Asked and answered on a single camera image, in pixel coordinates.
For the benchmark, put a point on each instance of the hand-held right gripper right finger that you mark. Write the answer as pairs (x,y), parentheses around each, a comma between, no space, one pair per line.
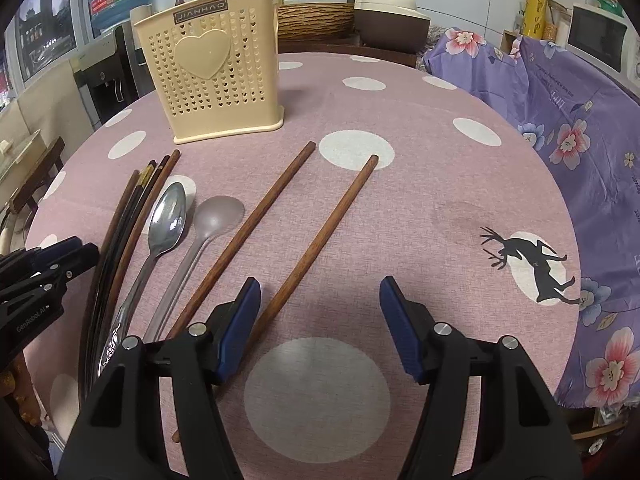
(400,330)

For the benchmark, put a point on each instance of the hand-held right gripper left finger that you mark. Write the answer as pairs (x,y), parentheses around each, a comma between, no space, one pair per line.
(242,330)

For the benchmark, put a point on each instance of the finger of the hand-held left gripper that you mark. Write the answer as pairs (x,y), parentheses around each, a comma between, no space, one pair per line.
(80,260)
(60,250)

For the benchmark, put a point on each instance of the black gold-banded chopstick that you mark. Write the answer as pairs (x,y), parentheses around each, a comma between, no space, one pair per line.
(131,205)

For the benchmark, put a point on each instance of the shiny steel spoon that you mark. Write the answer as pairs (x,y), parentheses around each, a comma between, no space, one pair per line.
(169,220)

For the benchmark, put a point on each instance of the matte grey spoon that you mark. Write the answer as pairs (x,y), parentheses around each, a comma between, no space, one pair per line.
(217,217)

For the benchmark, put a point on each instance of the cream perforated utensil holder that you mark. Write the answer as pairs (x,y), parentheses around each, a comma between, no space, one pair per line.
(200,100)

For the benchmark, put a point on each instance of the wooden stool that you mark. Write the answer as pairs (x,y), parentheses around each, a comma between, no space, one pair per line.
(45,160)

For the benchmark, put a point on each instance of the cream pot with glass lid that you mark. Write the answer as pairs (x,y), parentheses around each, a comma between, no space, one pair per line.
(22,152)

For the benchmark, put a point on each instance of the pink polka dot tablecloth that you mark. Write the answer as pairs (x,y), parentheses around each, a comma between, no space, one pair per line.
(400,185)

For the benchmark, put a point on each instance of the water dispenser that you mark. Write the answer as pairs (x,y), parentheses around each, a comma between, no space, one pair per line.
(100,85)

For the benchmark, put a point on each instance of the window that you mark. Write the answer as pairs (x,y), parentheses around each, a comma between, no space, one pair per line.
(40,25)

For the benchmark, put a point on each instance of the purple floral cloth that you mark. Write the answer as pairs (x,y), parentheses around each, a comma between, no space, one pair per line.
(575,110)

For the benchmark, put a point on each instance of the dark wooden counter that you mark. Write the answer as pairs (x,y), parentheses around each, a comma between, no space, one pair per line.
(345,49)

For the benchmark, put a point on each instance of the brown and cream rice cooker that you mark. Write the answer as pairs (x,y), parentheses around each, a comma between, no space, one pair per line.
(390,25)

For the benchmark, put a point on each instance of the small wooden box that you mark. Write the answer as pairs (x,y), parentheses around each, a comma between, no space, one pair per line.
(511,42)

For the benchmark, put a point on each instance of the woven basket sink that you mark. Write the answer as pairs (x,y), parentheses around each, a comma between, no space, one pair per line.
(315,20)

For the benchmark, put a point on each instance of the yellow roll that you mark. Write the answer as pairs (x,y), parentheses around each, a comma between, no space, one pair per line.
(535,5)

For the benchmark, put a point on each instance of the white microwave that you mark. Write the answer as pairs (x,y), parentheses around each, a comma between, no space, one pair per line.
(595,35)

